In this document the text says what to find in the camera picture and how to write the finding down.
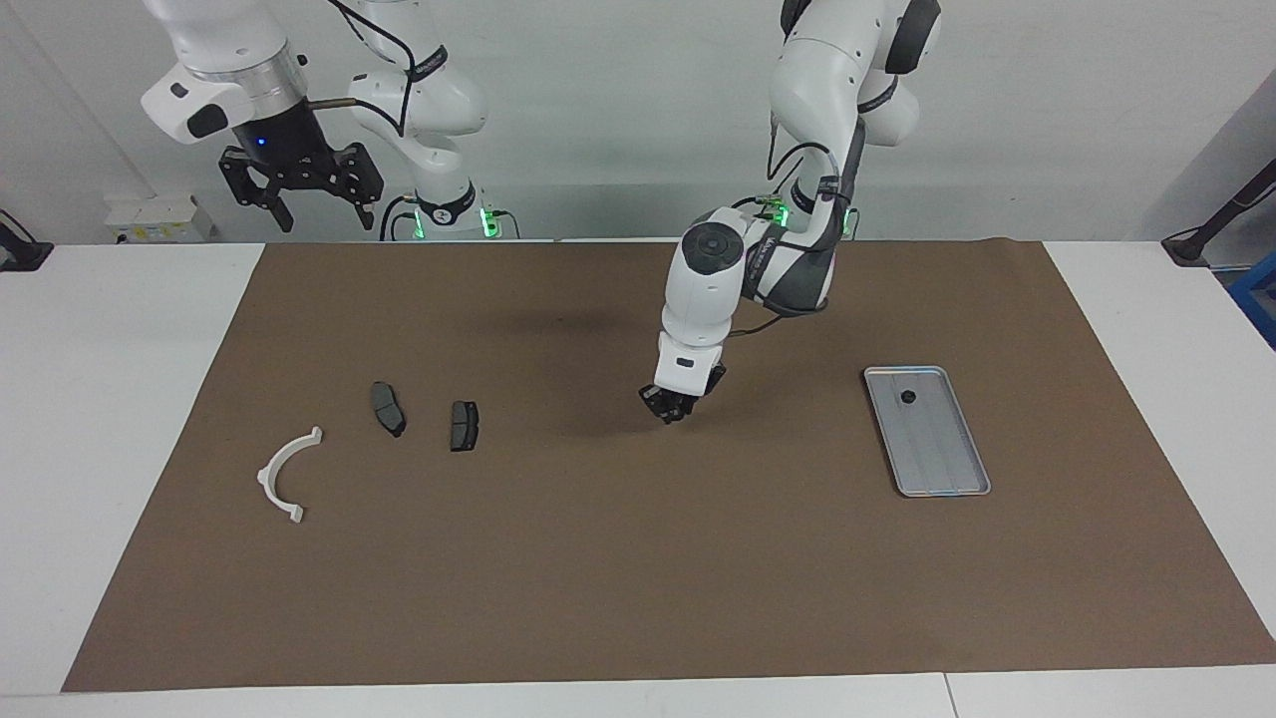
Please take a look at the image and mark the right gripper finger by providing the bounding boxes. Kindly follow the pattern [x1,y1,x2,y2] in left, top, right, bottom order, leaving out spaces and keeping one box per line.
[336,142,386,233]
[218,149,294,234]

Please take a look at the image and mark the silver metal tray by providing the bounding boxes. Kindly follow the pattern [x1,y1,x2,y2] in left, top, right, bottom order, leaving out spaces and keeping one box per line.
[863,365,992,499]

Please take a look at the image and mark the white power box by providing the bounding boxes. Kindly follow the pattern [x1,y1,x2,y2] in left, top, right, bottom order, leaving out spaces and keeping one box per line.
[105,194,215,244]

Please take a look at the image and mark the brown table mat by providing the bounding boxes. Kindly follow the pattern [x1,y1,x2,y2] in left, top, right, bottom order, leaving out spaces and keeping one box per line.
[60,239,1276,694]

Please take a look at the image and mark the curved dark brake pad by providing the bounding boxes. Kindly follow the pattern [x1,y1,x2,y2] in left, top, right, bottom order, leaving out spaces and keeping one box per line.
[370,381,408,439]

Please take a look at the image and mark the black table clamp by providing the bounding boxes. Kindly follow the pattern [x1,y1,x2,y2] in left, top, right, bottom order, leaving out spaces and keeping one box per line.
[0,209,54,272]

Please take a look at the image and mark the black angled stand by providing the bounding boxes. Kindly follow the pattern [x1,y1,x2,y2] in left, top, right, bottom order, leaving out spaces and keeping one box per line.
[1161,160,1276,268]

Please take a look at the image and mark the blue bin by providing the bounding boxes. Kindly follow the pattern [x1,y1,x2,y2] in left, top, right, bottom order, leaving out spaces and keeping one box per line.
[1228,249,1276,350]

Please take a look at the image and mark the black right base cables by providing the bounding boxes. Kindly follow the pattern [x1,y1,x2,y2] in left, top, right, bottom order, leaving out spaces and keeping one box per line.
[378,193,422,242]

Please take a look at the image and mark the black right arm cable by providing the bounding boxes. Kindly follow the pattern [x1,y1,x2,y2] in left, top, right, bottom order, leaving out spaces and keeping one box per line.
[324,0,416,137]

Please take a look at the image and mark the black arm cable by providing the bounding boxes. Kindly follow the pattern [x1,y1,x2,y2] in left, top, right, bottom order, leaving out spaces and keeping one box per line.
[324,0,416,137]
[733,115,868,340]

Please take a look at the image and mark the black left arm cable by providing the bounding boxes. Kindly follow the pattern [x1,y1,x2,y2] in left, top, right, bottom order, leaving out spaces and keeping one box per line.
[733,115,868,340]

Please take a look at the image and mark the white semicircular bracket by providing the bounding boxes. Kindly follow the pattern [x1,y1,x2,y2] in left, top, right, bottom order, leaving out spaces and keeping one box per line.
[256,426,325,525]

